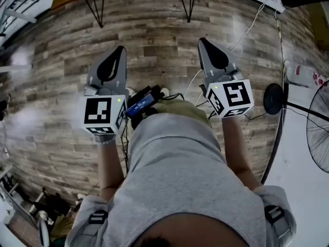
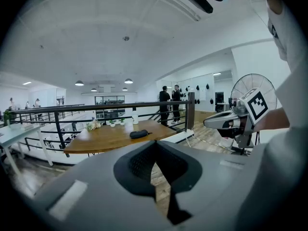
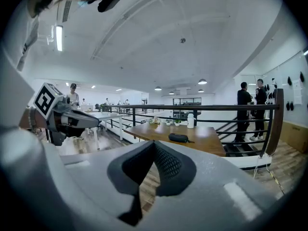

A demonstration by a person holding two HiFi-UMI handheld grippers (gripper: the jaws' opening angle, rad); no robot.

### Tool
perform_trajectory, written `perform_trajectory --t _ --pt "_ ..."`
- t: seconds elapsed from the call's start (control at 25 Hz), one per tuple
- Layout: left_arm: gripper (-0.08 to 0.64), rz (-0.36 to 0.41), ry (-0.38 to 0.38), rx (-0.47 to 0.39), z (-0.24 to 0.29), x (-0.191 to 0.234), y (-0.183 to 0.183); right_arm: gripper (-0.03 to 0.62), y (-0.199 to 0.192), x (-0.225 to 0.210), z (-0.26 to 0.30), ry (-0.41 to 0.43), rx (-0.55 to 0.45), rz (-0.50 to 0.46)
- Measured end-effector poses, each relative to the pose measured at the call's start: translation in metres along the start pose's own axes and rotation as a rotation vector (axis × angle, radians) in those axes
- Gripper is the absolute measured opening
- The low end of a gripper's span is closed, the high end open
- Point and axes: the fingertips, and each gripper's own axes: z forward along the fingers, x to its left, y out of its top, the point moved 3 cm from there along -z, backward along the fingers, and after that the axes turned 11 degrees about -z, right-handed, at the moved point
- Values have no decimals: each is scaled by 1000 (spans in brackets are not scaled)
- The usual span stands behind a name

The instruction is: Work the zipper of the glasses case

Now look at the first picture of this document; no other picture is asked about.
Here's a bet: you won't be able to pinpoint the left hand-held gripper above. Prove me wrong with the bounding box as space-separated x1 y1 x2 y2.
78 46 130 136

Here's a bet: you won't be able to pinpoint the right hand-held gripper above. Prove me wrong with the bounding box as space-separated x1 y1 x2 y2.
197 37 255 119

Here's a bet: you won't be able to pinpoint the person's left forearm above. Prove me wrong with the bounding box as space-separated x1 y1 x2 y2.
97 135 126 203

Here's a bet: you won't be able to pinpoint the person's right forearm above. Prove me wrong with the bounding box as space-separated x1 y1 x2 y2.
221 116 263 191

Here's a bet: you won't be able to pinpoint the black hairpin table leg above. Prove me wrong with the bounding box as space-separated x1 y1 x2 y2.
84 0 107 29
177 0 198 24

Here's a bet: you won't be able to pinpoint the khaki trousers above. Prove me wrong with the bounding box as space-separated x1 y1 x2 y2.
153 99 212 128

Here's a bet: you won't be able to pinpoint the clear plastic bottle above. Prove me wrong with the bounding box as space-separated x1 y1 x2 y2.
284 59 329 90

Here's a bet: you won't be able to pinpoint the brown cardboard box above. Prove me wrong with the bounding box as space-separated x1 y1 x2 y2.
307 4 329 50

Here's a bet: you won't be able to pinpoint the black metal railing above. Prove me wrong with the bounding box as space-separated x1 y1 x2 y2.
0 0 58 45

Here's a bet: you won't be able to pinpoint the grey t-shirt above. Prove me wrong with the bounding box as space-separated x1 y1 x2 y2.
64 112 298 247

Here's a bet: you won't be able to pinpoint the person's bare neck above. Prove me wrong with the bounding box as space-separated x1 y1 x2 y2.
137 212 249 247

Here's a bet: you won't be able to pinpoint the black recorder box blue screen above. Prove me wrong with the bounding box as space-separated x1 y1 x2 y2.
125 85 166 131

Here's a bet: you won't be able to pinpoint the white floor cable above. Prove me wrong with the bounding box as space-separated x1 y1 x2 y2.
226 0 273 53

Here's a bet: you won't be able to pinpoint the black recorder cable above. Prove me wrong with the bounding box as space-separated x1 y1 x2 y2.
163 92 185 102

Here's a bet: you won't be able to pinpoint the yellow black striped cable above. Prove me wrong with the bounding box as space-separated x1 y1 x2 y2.
274 9 287 87

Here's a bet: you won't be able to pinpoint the white bead bracelet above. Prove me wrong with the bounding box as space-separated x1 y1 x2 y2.
94 134 118 146

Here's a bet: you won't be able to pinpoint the black pedestal fan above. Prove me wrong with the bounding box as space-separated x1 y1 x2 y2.
263 80 329 175

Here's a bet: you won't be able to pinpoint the black floor cable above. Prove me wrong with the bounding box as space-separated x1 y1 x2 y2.
243 111 268 121

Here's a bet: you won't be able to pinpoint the black hanging cable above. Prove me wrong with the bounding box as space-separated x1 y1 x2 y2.
120 117 130 175

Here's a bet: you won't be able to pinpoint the grey shoulder strap black buckle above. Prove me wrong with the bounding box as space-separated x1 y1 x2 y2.
81 209 109 237
264 204 293 239

